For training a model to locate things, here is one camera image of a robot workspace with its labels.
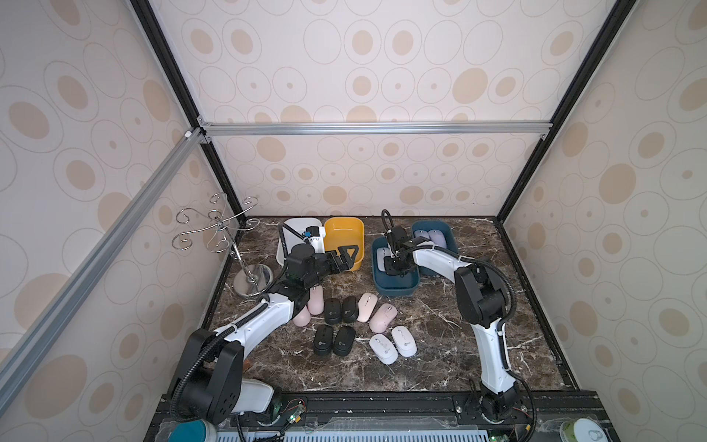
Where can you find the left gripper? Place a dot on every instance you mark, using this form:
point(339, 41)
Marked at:
point(346, 263)

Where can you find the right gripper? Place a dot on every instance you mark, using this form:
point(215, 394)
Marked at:
point(398, 256)

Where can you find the teal storage box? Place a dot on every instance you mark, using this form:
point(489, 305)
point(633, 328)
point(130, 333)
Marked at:
point(447, 237)
point(393, 286)

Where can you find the purple mouse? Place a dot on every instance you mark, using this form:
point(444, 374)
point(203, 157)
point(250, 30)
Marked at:
point(437, 237)
point(422, 234)

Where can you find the white mouse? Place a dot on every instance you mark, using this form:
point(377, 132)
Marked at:
point(383, 348)
point(381, 254)
point(404, 341)

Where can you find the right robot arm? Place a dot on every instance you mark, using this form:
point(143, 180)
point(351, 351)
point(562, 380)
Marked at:
point(485, 298)

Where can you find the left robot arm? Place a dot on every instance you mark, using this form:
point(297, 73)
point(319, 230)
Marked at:
point(208, 383)

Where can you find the yellow storage box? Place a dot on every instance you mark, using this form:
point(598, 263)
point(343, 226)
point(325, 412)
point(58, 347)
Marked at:
point(346, 231)

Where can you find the white storage box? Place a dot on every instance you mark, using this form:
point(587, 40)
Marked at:
point(294, 235)

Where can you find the pink mouse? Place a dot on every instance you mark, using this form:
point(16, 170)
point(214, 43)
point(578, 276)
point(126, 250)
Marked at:
point(383, 317)
point(316, 302)
point(366, 306)
point(303, 318)

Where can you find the black mouse upper left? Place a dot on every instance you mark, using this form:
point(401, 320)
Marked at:
point(332, 313)

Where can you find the black mouse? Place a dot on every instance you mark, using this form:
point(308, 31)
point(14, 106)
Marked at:
point(350, 309)
point(332, 313)
point(323, 340)
point(344, 341)

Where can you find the black mouse upper right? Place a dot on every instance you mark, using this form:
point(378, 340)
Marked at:
point(350, 309)

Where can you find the pink mouse far left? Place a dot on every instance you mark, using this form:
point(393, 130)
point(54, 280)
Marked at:
point(303, 318)

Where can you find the black mouse lower right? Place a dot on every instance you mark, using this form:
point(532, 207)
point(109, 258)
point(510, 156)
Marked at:
point(344, 341)

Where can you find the black mouse lower left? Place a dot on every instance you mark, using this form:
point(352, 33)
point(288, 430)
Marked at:
point(323, 340)

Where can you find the horizontal aluminium back bar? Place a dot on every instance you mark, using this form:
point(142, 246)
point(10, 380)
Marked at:
point(376, 129)

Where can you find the teal round container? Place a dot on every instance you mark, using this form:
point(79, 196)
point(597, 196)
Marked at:
point(195, 431)

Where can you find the aluminium left side bar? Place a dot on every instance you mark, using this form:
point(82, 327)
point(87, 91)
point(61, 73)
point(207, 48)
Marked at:
point(36, 343)

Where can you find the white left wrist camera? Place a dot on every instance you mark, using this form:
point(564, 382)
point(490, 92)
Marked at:
point(315, 236)

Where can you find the silver wire cup rack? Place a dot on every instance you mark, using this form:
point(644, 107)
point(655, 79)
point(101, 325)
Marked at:
point(252, 279)

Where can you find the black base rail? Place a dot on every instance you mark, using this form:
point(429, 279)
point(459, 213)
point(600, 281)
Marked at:
point(413, 416)

